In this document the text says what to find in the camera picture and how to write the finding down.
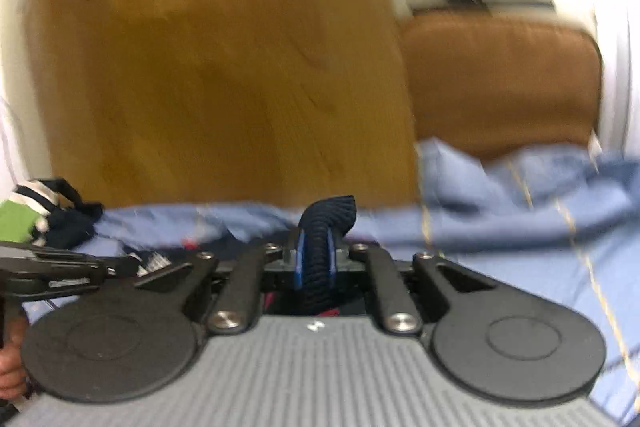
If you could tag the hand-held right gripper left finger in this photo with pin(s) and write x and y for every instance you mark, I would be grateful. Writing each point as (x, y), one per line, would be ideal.
(299, 259)

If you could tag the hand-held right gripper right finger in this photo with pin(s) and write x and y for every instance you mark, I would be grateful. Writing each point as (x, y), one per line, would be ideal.
(330, 259)

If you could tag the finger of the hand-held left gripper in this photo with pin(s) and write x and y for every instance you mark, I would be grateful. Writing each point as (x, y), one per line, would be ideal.
(85, 272)

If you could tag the navy red reindeer sweater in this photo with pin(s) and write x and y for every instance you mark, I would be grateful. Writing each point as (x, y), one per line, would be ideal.
(320, 227)

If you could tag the green striped clothes pile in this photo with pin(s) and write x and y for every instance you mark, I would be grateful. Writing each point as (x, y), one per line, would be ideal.
(65, 217)

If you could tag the person's left hand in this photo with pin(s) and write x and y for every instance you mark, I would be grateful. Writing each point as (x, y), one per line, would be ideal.
(10, 374)

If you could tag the blue bed sheet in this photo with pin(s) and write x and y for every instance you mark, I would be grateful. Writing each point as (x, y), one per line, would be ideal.
(500, 217)

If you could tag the wood-pattern board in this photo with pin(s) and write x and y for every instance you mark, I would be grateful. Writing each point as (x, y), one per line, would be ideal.
(225, 57)

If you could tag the brown cushion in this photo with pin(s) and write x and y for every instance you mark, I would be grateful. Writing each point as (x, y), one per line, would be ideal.
(500, 82)

